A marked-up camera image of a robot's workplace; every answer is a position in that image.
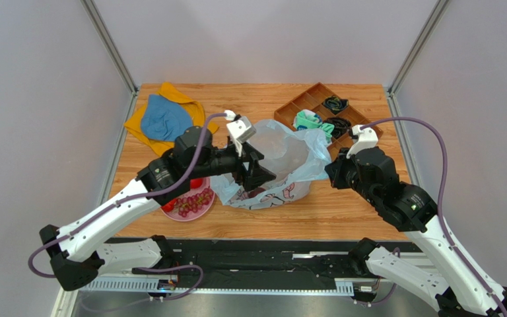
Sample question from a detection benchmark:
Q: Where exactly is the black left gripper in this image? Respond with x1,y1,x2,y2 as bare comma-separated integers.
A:
187,139,276,192

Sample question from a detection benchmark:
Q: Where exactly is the dark purple mangosteen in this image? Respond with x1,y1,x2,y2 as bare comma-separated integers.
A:
248,187,266,198

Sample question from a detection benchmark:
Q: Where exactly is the light blue plastic bag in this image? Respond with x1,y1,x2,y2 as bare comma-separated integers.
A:
210,120,331,210

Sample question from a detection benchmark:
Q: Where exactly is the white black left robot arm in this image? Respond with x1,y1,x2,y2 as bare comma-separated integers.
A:
40,126,276,291

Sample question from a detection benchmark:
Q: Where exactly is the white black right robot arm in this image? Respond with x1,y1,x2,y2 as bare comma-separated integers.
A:
325,147,507,316

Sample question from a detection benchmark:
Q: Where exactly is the black patterned sock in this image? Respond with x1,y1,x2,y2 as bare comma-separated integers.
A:
323,117,352,139
322,96,349,114

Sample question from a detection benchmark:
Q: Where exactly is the teal blue sock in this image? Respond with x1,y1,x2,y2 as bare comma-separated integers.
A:
319,123,335,144

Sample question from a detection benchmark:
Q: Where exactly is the red apple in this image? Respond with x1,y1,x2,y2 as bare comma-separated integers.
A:
190,178,204,190

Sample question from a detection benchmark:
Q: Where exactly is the wooden divided tray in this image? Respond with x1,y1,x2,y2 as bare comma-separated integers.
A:
273,83,371,159

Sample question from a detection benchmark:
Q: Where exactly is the teal white sock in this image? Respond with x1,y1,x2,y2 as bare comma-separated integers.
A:
292,109,323,130

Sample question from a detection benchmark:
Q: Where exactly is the purple grapes bunch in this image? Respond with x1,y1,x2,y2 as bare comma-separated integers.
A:
174,188,215,221

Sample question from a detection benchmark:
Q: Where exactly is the pink plate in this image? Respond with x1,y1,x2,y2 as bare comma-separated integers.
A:
160,178,217,222

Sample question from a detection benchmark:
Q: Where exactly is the red strawberry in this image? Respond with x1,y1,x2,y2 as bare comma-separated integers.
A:
161,198,178,213

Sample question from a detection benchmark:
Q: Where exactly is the yellow cloth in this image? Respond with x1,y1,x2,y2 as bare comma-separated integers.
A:
124,83,207,156

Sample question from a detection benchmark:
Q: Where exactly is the blue cloth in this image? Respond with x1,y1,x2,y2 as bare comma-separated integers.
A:
140,94,193,142

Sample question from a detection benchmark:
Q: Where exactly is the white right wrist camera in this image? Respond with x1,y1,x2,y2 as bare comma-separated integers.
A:
346,125,378,159

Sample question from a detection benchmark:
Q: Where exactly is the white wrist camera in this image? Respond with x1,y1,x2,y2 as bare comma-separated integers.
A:
224,110,257,157
346,125,378,159

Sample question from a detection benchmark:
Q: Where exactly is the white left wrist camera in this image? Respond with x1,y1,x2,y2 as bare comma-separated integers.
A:
224,110,257,157

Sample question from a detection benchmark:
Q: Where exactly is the white cable duct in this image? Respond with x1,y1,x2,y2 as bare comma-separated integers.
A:
77,277,355,297

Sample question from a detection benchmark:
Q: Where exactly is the aluminium frame rail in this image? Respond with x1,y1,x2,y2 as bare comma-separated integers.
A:
81,0,139,96

